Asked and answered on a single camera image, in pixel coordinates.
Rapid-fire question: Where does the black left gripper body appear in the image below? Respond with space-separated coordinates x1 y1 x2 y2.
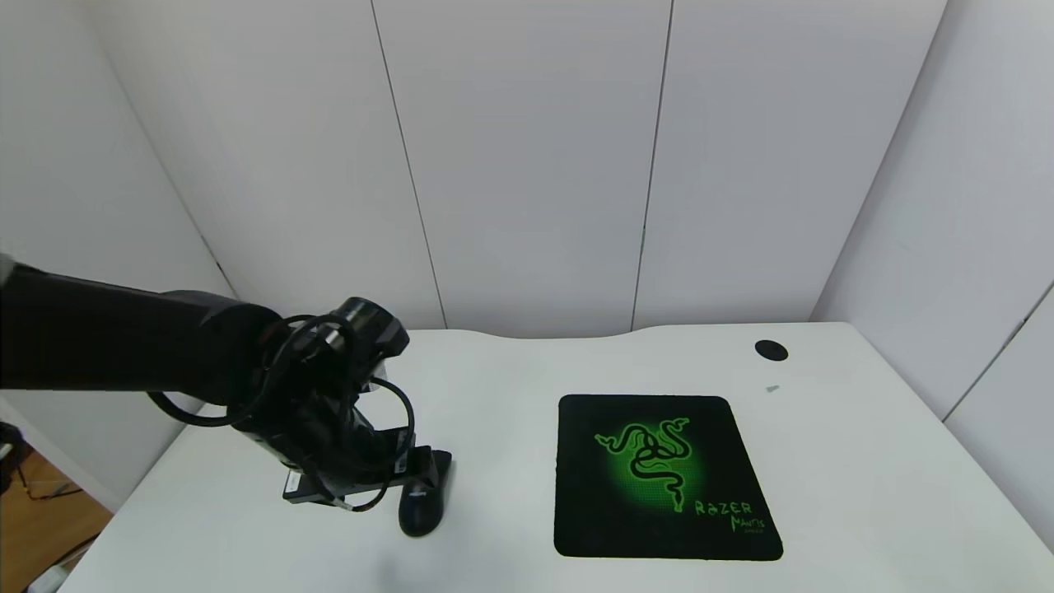
237 405 417 505

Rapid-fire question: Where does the black green Razer mouse pad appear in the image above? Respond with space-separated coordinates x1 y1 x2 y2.
553 395 784 562

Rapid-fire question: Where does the black floor cable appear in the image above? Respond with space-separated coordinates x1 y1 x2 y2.
21 482 85 502

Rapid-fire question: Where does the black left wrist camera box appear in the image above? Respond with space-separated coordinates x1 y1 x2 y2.
282 469 353 508

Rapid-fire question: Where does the black computer mouse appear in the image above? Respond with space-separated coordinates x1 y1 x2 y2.
399 451 452 538

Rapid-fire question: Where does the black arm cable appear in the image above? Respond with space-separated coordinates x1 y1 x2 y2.
147 315 417 513

